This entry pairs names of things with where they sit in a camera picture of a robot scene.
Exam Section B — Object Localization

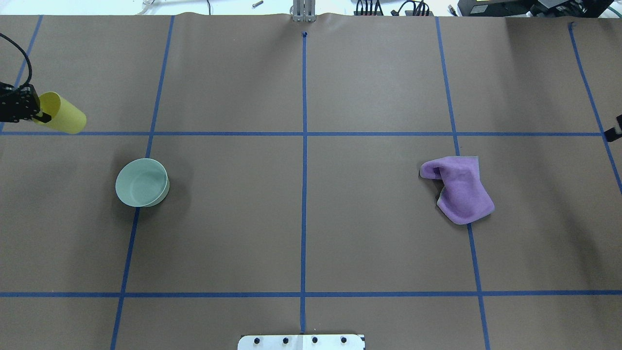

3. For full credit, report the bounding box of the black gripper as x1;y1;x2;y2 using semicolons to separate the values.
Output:
0;83;52;123

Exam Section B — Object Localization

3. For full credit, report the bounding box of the yellow plastic cup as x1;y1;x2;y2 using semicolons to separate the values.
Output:
33;91;87;134

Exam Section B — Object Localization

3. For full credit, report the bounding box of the purple microfiber cloth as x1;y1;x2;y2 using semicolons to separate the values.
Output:
419;156;495;225

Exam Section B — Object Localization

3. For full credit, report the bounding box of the mint green bowl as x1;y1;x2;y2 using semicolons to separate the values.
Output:
115;158;170;208

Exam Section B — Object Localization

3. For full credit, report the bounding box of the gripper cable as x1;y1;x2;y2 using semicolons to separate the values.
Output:
0;33;33;89

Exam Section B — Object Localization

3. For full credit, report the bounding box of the aluminium frame post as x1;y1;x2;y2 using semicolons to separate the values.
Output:
290;0;317;23

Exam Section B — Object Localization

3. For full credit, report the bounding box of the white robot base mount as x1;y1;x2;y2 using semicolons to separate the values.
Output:
237;334;366;350

